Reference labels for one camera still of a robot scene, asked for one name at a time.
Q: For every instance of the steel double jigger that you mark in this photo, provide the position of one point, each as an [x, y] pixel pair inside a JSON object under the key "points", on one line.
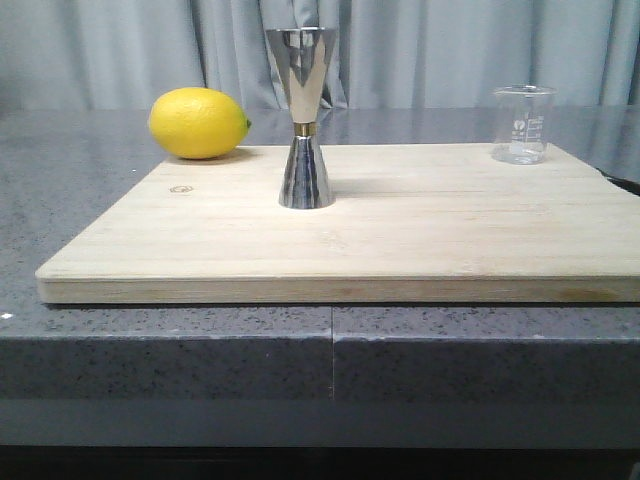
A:
{"points": [[302, 56]]}

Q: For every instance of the clear glass beaker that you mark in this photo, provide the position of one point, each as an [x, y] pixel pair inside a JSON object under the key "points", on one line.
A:
{"points": [[522, 123]]}

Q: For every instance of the wooden cutting board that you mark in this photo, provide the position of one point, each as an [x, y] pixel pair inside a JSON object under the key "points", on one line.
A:
{"points": [[410, 223]]}

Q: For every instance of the yellow lemon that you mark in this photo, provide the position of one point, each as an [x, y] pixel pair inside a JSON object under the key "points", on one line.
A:
{"points": [[197, 123]]}

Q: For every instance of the black metal board handle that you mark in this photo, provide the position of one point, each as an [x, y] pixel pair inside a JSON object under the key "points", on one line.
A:
{"points": [[625, 184]]}

